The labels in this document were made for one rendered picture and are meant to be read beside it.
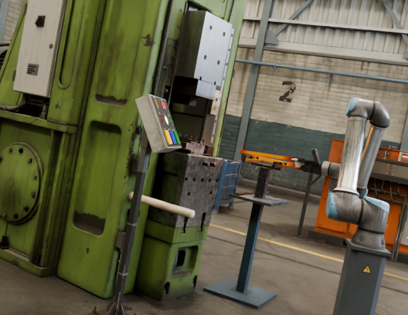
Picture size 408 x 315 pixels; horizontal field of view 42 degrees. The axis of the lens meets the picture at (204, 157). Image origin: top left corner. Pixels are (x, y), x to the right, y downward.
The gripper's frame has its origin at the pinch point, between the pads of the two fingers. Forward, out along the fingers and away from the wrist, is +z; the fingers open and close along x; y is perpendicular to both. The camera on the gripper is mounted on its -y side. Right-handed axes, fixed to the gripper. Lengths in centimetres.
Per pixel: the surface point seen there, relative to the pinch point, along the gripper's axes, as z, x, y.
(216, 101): 55, -21, -28
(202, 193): 40, -46, 32
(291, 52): 255, 698, -203
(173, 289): 43, -56, 93
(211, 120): 56, -20, -15
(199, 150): 46, -48, 6
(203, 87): 47, -58, -32
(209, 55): 47, -58, -52
